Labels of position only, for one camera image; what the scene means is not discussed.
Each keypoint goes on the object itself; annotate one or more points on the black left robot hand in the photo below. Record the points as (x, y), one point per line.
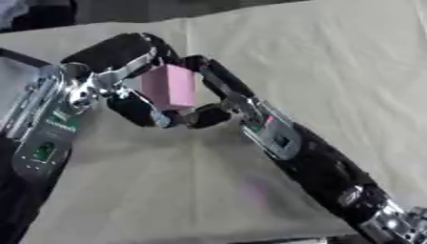
(114, 50)

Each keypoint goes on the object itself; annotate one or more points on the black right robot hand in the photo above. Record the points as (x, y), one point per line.
(325, 168)

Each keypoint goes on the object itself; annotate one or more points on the pink rectangular block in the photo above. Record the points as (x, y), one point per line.
(169, 87)

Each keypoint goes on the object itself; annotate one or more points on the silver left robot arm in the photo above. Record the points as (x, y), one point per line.
(47, 127)

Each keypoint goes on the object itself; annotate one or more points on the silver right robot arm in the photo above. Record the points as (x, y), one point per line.
(397, 226)

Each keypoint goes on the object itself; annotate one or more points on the black bar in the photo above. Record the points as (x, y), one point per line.
(22, 57)

